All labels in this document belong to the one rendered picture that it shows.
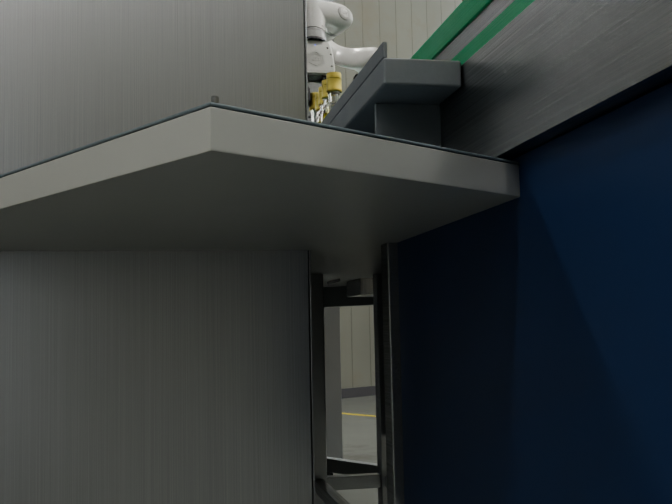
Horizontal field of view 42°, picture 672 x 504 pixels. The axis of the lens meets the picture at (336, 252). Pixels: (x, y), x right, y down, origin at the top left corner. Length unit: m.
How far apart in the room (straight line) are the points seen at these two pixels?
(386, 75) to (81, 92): 0.61
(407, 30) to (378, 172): 7.73
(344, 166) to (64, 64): 0.81
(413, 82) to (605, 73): 0.32
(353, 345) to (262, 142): 6.78
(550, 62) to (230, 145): 0.30
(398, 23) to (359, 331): 2.89
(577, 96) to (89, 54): 0.89
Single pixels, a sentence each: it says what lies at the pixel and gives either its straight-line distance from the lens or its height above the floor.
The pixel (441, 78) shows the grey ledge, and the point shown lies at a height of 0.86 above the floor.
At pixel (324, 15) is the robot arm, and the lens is 2.34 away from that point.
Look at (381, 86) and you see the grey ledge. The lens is 0.96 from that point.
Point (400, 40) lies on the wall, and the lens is 8.32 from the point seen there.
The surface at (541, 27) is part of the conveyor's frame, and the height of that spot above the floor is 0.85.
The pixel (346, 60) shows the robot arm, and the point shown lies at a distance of 2.44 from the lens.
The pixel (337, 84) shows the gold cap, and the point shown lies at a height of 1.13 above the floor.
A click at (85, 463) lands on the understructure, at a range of 1.38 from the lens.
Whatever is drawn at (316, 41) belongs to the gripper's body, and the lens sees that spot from 2.28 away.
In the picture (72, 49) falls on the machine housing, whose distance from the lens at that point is 1.44.
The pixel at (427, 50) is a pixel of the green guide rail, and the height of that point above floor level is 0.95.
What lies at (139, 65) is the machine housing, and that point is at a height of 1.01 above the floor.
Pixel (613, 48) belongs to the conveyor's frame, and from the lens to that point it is 0.68.
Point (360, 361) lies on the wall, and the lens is 7.46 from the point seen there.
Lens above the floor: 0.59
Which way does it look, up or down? 5 degrees up
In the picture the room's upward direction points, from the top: 1 degrees counter-clockwise
